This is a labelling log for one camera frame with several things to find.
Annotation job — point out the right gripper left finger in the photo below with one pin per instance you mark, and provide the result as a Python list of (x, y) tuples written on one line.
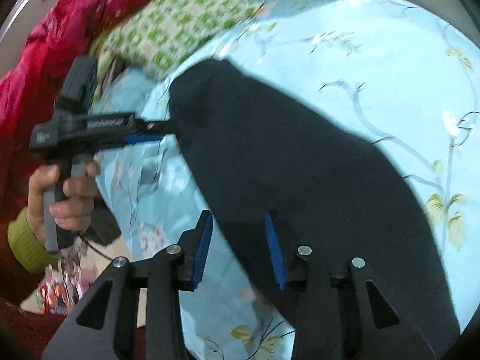
[(177, 268)]

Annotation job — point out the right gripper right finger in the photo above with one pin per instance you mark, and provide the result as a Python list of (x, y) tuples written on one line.
[(299, 270)]

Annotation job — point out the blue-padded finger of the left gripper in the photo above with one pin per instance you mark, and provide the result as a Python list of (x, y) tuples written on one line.
[(134, 139)]

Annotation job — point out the black pants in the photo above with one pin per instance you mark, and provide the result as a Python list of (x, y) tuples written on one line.
[(252, 149)]

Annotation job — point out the left forearm green cuff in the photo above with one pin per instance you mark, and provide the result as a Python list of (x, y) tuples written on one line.
[(26, 248)]

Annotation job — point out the person's left hand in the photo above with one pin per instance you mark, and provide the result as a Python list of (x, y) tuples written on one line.
[(74, 214)]

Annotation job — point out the red floral quilt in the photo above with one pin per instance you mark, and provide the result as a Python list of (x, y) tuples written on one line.
[(29, 90)]

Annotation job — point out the green white patterned pillow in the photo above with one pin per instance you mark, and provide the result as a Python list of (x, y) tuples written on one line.
[(164, 33)]

